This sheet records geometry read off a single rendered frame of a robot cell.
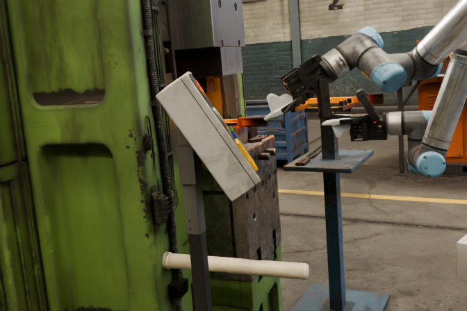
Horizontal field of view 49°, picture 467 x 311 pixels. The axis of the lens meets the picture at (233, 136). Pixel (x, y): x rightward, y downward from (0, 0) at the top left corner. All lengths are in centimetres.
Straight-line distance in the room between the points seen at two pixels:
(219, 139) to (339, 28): 843
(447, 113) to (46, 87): 122
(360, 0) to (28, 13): 801
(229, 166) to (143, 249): 58
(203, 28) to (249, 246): 74
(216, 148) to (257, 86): 903
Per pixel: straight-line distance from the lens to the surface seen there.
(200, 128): 107
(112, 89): 152
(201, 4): 166
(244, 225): 173
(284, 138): 546
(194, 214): 127
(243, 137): 185
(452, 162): 516
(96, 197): 169
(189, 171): 125
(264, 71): 1001
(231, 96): 213
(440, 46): 134
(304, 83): 133
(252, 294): 183
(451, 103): 155
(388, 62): 130
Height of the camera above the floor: 123
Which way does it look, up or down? 9 degrees down
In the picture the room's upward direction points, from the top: 5 degrees counter-clockwise
